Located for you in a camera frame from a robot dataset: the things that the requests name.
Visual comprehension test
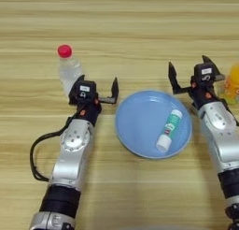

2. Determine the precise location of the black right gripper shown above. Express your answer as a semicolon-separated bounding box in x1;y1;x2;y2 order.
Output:
167;54;226;110

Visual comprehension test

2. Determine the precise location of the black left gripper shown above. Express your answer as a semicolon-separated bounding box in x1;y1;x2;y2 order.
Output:
67;74;120;127

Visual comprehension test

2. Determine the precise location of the clear bottle with red cap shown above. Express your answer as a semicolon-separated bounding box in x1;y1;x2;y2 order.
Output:
56;44;85;98

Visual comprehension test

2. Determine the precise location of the orange juice bottle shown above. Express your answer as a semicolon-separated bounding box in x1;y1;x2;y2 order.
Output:
220;64;239;106

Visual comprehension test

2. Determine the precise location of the green and white tube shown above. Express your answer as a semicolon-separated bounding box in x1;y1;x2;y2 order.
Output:
155;108;184;154

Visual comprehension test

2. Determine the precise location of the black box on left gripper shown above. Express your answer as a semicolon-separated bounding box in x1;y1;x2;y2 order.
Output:
74;80;97;101

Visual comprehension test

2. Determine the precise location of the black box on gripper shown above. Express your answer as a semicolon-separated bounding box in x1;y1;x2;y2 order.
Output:
74;80;97;101
193;63;218;84

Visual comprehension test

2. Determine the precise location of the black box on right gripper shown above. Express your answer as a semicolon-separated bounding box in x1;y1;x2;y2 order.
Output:
193;63;218;84

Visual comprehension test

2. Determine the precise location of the blue round plate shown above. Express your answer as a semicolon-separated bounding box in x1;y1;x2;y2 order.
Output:
115;89;193;160

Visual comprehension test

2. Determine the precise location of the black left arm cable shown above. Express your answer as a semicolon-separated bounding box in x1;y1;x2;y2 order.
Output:
29;110;84;182

